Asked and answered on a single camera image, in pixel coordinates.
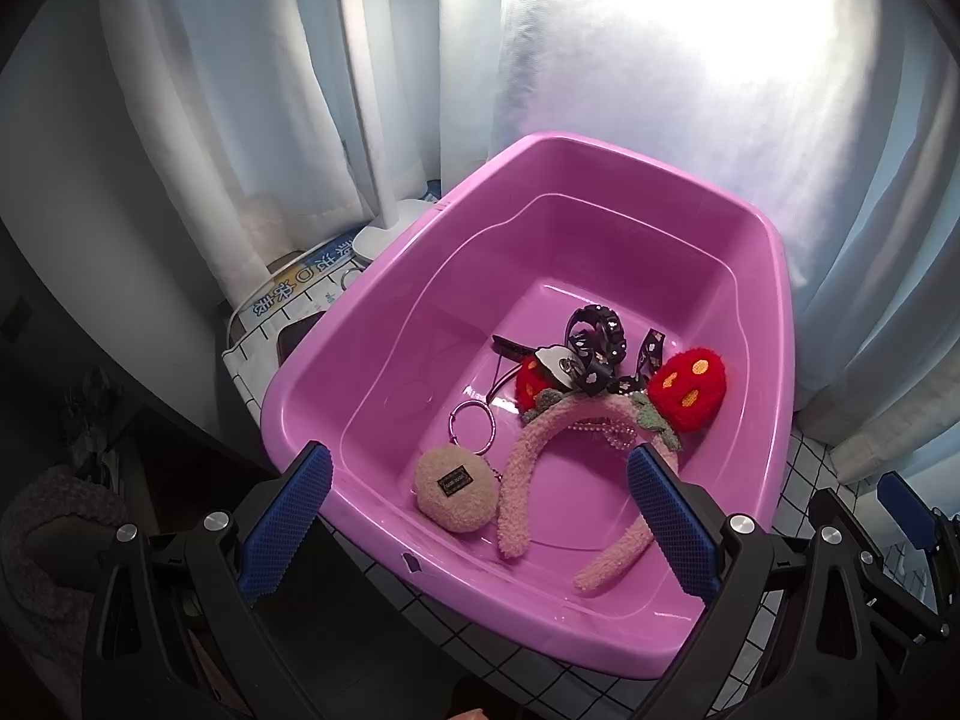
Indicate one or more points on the pink fuzzy strawberry headband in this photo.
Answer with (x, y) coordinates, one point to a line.
(525, 465)

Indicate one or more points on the blue and white printed box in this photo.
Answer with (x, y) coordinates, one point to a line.
(292, 281)

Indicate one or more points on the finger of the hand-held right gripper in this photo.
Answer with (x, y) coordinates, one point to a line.
(907, 600)
(904, 502)

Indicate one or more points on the white curtain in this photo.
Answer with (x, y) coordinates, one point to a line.
(675, 52)

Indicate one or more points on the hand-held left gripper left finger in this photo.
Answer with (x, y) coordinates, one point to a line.
(285, 525)

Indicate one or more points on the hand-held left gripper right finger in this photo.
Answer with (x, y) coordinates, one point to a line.
(675, 525)

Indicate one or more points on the silver bangle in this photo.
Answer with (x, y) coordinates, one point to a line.
(452, 427)

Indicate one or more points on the white desk lamp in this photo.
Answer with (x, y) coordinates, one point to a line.
(379, 232)

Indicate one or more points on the pink plastic basin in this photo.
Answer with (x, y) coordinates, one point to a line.
(600, 255)

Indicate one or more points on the white checked tablecloth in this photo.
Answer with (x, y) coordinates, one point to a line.
(817, 480)

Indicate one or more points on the purple knitted cushion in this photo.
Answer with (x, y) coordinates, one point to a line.
(45, 540)

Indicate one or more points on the dark phone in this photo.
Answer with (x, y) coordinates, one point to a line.
(296, 337)

